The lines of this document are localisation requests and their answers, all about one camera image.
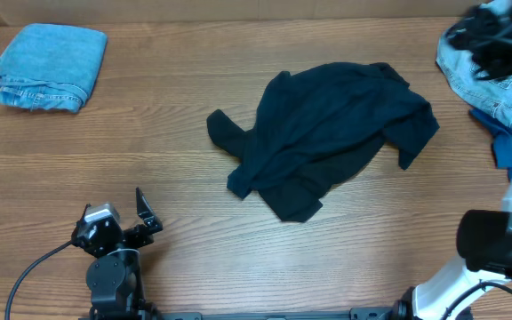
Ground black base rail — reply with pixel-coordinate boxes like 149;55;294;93
158;307;391;320

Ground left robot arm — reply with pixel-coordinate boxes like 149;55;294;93
71;188;163;319

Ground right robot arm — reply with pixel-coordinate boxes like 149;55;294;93
349;1;512;319

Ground royal blue garment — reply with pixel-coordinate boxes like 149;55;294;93
469;108;512;180

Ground folded blue jeans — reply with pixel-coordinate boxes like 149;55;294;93
0;23;108;114

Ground light blue denim jeans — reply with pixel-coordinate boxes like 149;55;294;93
436;0;512;129

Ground navy blue garment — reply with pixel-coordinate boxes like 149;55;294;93
227;62;439;198

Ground black t-shirt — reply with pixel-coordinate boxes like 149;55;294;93
205;61;412;224

